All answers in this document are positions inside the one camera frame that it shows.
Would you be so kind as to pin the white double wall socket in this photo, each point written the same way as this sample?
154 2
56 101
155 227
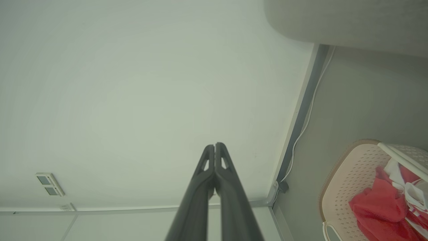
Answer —
49 184

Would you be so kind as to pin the small white wall plate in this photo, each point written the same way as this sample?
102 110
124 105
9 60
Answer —
67 207

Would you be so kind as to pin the red and white garment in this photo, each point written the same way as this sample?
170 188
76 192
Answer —
378 204

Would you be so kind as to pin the cream perforated laundry basket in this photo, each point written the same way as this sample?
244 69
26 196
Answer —
354 170

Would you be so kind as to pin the black white wall base rail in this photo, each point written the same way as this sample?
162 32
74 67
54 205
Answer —
302 113

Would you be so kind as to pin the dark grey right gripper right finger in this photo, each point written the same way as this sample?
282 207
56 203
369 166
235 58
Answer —
234 207

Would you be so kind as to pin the black caster wheel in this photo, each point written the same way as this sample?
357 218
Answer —
283 186

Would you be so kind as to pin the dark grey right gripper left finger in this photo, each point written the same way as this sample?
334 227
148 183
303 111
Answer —
197 201

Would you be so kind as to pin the grey floor skirting strip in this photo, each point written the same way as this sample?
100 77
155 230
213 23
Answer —
280 225

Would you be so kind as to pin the grey fabric sofa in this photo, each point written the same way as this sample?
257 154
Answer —
351 20

